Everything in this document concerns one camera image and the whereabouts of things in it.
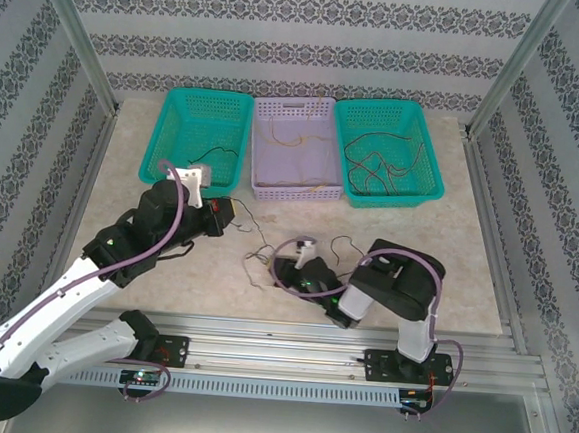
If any black wire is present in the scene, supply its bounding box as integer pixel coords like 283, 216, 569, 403
329, 234, 367, 269
226, 198, 268, 249

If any pile of coloured wires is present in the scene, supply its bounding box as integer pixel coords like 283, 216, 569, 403
187, 143, 240, 169
240, 241, 283, 293

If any yellow wire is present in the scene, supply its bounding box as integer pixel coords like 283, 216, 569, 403
291, 174, 344, 196

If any orange wire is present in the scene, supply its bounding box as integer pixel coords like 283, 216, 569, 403
300, 95, 340, 181
254, 116, 308, 151

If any dark red wire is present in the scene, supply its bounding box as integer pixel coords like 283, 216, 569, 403
384, 139, 426, 196

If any lavender plastic basket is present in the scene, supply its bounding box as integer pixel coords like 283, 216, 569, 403
245, 91, 353, 208

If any teal plastic basket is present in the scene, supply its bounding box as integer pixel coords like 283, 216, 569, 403
137, 84, 257, 200
326, 94, 453, 215

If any small circuit board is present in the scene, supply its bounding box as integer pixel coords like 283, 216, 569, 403
398, 388, 435, 415
119, 367, 165, 387

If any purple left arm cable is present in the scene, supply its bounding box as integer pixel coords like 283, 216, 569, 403
0, 147, 190, 433

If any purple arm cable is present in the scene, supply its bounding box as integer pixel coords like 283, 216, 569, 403
0, 147, 190, 433
258, 235, 472, 422

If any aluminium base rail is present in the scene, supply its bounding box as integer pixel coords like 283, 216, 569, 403
72, 302, 462, 392

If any aluminium frame side rail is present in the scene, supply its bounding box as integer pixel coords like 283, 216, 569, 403
441, 132, 565, 398
3, 102, 123, 343

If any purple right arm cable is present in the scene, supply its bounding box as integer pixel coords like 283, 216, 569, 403
258, 235, 472, 422

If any white slotted cable duct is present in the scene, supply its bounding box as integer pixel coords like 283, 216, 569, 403
63, 360, 437, 416

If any short purple cable loop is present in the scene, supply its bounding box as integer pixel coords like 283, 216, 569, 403
122, 352, 173, 406

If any aluminium frame post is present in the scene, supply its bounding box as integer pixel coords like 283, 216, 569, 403
18, 0, 130, 115
463, 0, 572, 147

